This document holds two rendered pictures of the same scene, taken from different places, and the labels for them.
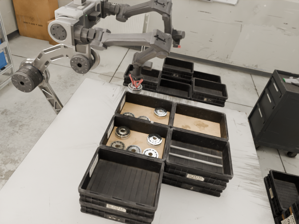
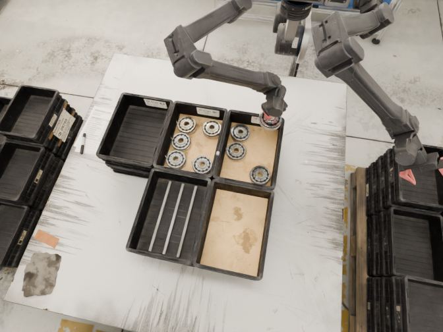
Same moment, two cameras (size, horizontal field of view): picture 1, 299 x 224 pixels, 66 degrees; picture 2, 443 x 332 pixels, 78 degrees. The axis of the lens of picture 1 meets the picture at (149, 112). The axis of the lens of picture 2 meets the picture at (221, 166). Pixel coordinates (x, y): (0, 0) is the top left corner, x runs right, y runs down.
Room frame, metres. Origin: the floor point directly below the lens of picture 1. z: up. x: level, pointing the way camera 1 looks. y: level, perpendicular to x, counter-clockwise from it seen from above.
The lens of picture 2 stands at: (1.30, -0.60, 2.16)
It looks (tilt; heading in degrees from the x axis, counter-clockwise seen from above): 67 degrees down; 102
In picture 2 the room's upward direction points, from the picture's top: 4 degrees counter-clockwise
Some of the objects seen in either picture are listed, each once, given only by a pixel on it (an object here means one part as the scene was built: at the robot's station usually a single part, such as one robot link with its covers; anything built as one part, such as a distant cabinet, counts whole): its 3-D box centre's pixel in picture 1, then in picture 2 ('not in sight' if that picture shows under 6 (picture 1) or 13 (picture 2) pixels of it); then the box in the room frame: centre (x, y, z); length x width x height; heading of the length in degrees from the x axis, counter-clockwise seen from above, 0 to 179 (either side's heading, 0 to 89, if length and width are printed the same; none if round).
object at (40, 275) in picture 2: not in sight; (40, 275); (0.36, -0.70, 0.71); 0.22 x 0.19 x 0.01; 87
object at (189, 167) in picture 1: (199, 151); (170, 213); (0.99, -0.35, 0.92); 0.40 x 0.30 x 0.02; 86
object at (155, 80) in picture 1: (140, 88); (402, 185); (2.36, 0.16, 0.37); 0.40 x 0.30 x 0.45; 87
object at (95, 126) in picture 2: not in sight; (99, 130); (0.39, 0.14, 0.70); 0.33 x 0.23 x 0.01; 87
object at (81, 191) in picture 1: (124, 176); (136, 128); (0.72, 0.07, 0.92); 0.40 x 0.30 x 0.02; 86
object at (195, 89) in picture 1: (204, 102); (411, 319); (2.33, -0.64, 0.37); 0.40 x 0.30 x 0.45; 87
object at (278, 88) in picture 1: (286, 117); not in sight; (2.23, -1.59, 0.45); 0.60 x 0.45 x 0.90; 87
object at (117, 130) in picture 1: (123, 131); (211, 128); (1.10, 0.15, 0.86); 0.10 x 0.10 x 0.01
